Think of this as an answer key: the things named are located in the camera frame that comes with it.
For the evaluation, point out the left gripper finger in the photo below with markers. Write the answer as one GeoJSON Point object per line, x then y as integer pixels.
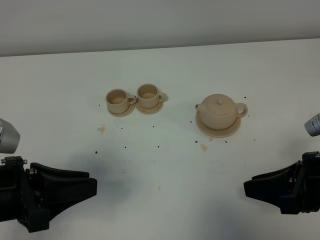
{"type": "Point", "coordinates": [49, 175]}
{"type": "Point", "coordinates": [51, 196]}

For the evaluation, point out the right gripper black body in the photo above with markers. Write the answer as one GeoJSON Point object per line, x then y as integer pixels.
{"type": "Point", "coordinates": [309, 182]}

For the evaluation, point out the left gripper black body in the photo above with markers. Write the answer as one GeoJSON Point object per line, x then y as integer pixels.
{"type": "Point", "coordinates": [15, 194]}

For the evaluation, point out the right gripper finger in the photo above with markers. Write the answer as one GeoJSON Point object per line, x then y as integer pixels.
{"type": "Point", "coordinates": [287, 172]}
{"type": "Point", "coordinates": [279, 192]}

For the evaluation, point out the beige ceramic teapot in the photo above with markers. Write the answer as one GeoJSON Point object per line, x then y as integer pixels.
{"type": "Point", "coordinates": [219, 112]}

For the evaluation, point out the left arm silver link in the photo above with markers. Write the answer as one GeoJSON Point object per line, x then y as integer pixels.
{"type": "Point", "coordinates": [9, 137]}

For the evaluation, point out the large beige teapot saucer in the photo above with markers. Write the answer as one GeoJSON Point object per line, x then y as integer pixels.
{"type": "Point", "coordinates": [217, 133]}

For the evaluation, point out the left beige teacup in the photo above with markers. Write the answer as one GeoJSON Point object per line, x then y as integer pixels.
{"type": "Point", "coordinates": [118, 100]}

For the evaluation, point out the beige teacup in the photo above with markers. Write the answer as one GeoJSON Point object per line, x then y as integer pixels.
{"type": "Point", "coordinates": [148, 96]}
{"type": "Point", "coordinates": [118, 100]}

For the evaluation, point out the left beige cup saucer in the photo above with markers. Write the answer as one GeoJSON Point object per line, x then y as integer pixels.
{"type": "Point", "coordinates": [124, 114]}

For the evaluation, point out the beige cup saucer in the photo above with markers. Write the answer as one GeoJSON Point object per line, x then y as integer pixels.
{"type": "Point", "coordinates": [149, 111]}
{"type": "Point", "coordinates": [124, 114]}

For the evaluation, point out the right beige cup saucer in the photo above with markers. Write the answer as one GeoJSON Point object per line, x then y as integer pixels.
{"type": "Point", "coordinates": [149, 111]}

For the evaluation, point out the right beige teacup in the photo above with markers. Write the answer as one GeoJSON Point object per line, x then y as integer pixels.
{"type": "Point", "coordinates": [148, 96]}

